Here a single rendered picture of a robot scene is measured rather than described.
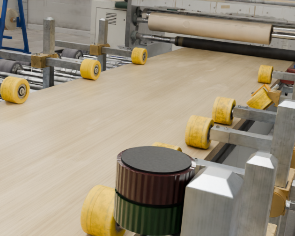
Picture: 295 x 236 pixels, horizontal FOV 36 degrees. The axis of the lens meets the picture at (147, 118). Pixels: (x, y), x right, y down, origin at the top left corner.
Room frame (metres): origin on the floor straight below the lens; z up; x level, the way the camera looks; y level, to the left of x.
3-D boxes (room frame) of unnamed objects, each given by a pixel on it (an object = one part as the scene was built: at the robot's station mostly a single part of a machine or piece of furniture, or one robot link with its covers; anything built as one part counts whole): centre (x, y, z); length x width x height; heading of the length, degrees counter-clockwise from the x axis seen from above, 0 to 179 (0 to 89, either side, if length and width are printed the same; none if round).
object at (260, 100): (1.56, -0.39, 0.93); 0.09 x 0.08 x 0.09; 68
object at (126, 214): (0.32, -0.01, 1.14); 0.06 x 0.06 x 0.02
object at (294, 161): (1.02, -0.34, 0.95); 0.14 x 0.06 x 0.05; 158
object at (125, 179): (0.32, -0.01, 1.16); 0.06 x 0.06 x 0.02
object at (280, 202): (0.79, -0.25, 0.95); 0.14 x 0.06 x 0.05; 158
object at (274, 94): (1.56, -0.40, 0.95); 0.10 x 0.04 x 0.10; 68
